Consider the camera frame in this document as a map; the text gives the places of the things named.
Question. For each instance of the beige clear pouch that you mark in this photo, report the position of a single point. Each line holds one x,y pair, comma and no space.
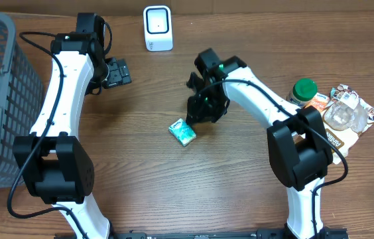
346,117

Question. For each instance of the white barcode scanner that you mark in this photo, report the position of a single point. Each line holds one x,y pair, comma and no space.
158,28

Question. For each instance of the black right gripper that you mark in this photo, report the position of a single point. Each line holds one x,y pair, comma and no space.
202,115

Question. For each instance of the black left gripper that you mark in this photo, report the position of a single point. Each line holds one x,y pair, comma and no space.
120,72

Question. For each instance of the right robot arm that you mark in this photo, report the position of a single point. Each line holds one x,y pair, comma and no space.
299,152

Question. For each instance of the green tissue pack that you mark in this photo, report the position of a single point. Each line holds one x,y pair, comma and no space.
182,132

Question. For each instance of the grey plastic mesh basket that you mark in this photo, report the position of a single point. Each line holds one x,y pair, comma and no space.
21,98

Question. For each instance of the green lid jar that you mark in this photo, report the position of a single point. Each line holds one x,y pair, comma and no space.
302,92

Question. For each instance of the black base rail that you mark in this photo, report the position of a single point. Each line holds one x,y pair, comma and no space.
200,235

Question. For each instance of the orange tissue pack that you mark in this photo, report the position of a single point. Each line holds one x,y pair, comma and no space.
319,101

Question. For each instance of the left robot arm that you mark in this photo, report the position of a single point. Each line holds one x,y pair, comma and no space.
52,162

